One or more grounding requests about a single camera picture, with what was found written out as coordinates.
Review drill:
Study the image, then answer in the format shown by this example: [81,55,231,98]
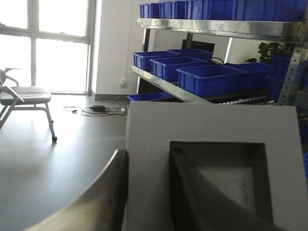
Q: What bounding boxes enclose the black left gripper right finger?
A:
[169,147,282,231]

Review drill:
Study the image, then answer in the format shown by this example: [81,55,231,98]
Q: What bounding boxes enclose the cables on floor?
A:
[64,102,128,118]

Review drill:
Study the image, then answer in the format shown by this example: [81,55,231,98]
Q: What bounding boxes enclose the gray square foam base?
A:
[124,102,308,231]

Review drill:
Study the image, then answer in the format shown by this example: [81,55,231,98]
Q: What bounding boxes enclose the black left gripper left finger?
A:
[28,150,128,231]

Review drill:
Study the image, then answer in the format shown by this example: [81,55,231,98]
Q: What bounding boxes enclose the gray office chair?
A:
[0,68,57,142]

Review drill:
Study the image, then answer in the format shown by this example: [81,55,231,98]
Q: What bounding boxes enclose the green potted plant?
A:
[244,42,295,64]

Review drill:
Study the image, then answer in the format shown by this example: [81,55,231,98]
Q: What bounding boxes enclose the steel flow rack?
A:
[138,18,308,108]

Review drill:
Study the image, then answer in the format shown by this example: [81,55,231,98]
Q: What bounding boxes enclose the blue bin front middle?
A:
[177,65,249,98]

